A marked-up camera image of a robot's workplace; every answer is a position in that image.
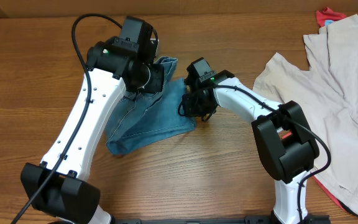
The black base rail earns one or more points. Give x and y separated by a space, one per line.
194 221

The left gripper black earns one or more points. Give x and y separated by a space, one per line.
157 84

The red cloth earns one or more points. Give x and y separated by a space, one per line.
326 16

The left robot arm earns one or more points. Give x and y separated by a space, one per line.
58 185

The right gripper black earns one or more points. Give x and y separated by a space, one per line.
189 111

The blue denim jeans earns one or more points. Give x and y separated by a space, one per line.
140 119

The beige shirt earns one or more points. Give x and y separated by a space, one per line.
328 94

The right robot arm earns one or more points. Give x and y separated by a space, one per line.
285 144

